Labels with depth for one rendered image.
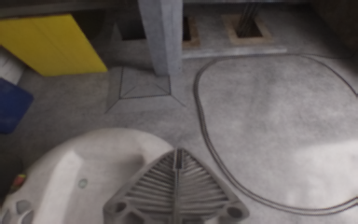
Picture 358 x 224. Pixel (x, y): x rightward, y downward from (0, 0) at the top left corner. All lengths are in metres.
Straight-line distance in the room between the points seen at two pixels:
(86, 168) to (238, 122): 0.79
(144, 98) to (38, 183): 0.62
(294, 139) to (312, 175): 0.20
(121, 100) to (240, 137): 0.78
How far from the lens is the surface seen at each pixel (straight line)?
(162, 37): 0.82
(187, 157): 0.16
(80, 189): 0.58
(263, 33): 1.58
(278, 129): 1.02
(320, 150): 1.13
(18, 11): 1.15
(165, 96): 0.91
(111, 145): 0.49
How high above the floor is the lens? 0.78
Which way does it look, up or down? 65 degrees down
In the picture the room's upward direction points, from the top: 1 degrees counter-clockwise
